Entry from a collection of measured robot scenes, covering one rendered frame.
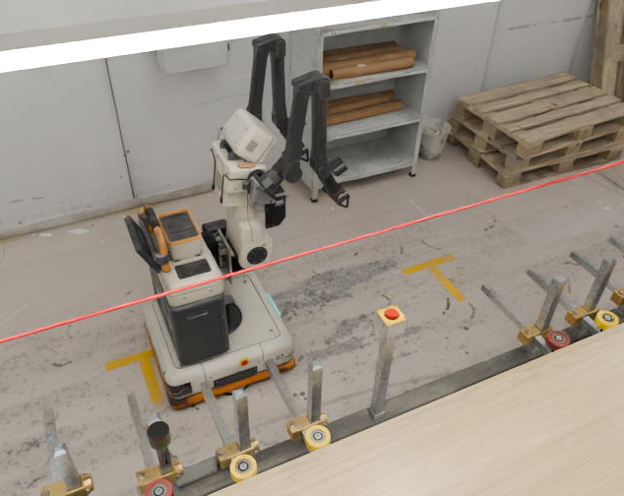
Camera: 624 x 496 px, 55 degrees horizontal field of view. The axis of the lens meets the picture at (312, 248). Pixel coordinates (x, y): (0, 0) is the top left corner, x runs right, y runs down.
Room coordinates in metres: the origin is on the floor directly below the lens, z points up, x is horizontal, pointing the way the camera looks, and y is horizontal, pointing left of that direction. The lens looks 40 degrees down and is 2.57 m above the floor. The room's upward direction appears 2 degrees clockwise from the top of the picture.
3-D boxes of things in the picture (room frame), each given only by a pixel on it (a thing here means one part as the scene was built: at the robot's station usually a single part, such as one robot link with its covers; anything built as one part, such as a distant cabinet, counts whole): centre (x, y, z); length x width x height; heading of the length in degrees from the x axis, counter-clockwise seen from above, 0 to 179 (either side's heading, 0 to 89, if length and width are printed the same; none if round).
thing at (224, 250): (2.29, 0.37, 0.68); 0.28 x 0.27 x 0.25; 26
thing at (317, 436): (1.08, -0.04, 0.85); 0.08 x 0.08 x 0.11
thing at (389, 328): (1.31, -0.26, 1.18); 0.07 x 0.07 x 0.08; 27
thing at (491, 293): (1.70, -0.84, 0.81); 0.43 x 0.03 x 0.04; 27
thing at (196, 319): (2.12, 0.58, 0.59); 0.55 x 0.34 x 0.83; 26
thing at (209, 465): (1.01, 0.41, 0.75); 0.26 x 0.01 x 0.10; 117
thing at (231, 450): (1.07, 0.22, 0.81); 0.14 x 0.06 x 0.05; 117
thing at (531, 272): (1.81, -1.07, 0.81); 0.43 x 0.03 x 0.04; 27
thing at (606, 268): (1.75, -1.14, 0.87); 0.04 x 0.04 x 0.48; 27
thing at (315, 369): (1.20, -0.02, 0.88); 0.04 x 0.04 x 0.48; 27
